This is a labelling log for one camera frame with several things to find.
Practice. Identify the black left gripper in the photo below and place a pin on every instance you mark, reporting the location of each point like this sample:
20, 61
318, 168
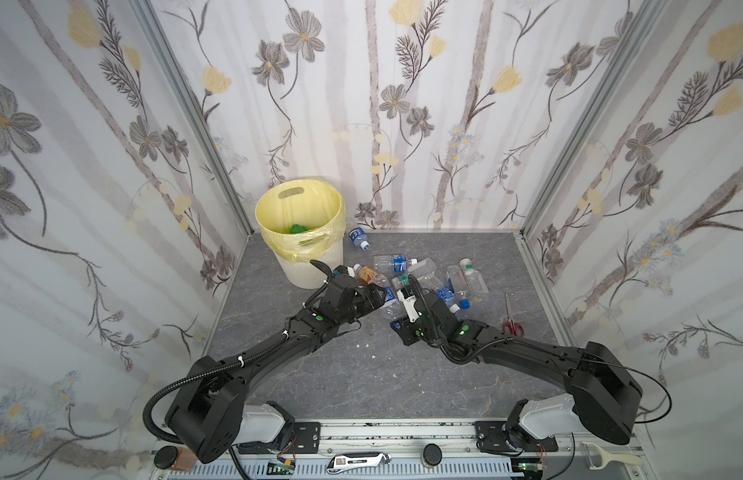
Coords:
368, 294

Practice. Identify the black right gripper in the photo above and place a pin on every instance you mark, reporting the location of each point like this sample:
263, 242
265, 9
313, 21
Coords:
424, 300

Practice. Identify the small blue label water bottle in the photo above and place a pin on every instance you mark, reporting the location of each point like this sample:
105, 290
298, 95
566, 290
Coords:
392, 308

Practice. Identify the clear bottle white green cap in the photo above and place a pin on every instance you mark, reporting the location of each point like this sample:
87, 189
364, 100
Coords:
475, 282

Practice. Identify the green soda bottle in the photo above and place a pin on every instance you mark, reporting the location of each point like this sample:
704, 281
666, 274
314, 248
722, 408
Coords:
297, 229

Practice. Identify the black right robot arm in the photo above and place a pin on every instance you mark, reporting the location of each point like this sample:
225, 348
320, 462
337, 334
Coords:
599, 394

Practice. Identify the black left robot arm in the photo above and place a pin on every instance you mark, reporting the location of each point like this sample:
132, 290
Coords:
206, 411

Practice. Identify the white bin with yellow liner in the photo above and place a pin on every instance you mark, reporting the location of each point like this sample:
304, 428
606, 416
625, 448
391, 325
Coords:
312, 202

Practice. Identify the red orange tea bottle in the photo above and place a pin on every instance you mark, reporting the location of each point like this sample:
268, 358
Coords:
368, 275

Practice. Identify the clear bottle blue label top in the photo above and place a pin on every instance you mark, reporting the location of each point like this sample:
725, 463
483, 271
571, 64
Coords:
393, 263

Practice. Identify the black round knob centre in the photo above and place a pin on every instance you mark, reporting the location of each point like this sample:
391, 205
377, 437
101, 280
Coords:
431, 456

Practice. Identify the black round knob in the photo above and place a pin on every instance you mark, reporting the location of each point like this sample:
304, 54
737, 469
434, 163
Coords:
431, 456
166, 457

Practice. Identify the silver adjustable wrench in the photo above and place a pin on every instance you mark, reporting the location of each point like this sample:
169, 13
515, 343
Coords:
355, 460

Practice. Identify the white peeler tool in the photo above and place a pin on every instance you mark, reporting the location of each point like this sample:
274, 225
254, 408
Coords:
598, 458

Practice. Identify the black round knob left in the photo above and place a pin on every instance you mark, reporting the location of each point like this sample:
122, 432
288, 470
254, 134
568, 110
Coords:
166, 457

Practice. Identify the blue label bottle by wall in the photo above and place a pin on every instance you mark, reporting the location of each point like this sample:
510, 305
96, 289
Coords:
359, 238

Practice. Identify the red handled scissors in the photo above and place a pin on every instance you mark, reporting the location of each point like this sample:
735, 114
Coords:
510, 326

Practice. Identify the aluminium mounting rail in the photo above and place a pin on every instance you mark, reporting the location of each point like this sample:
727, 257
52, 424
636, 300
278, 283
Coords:
318, 441

